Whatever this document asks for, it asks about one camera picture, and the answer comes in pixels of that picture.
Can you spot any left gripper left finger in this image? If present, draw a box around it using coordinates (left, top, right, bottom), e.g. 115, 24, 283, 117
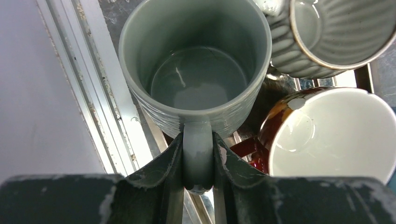
0, 134, 184, 224

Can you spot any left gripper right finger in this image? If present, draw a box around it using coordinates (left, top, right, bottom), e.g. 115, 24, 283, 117
213, 133, 396, 224

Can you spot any metal tray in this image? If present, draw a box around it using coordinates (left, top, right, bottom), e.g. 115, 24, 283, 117
136, 63, 375, 224

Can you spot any white bowl mug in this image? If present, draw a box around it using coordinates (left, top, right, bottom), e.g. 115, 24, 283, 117
231, 87, 396, 184

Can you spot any grey-green mug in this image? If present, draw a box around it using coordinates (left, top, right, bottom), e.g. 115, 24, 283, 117
118, 0, 272, 195

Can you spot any grey ribbed mug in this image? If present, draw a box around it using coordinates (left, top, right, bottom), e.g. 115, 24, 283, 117
256, 0, 396, 79

